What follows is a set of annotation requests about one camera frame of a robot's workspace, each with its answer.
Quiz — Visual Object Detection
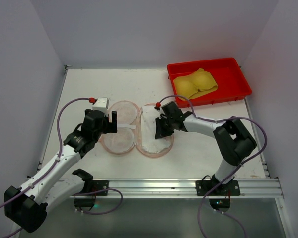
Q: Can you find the floral mesh laundry bag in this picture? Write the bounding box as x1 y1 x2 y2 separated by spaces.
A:
101 100 174 158

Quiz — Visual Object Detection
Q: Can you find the white bra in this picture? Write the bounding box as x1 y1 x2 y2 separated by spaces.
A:
140 104 171 154

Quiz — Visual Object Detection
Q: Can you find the yellow bra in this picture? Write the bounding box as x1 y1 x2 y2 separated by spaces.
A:
173 68 218 100

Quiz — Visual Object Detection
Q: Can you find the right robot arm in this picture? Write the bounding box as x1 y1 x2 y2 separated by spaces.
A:
154 102 257 189

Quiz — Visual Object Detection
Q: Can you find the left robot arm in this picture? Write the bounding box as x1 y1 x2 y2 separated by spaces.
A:
4 109 117 233

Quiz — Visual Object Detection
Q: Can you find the red plastic tray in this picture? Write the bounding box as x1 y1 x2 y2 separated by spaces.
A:
167 58 252 106

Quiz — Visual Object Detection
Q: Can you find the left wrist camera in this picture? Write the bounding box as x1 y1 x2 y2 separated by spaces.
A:
89 97 109 114

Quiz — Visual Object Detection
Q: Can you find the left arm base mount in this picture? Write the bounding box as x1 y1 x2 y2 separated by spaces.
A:
77 180 109 195

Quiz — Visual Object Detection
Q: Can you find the aluminium front rail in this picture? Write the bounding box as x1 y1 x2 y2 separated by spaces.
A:
57 177 285 199

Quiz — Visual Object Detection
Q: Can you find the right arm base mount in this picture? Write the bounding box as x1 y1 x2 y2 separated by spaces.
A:
195 175 241 197

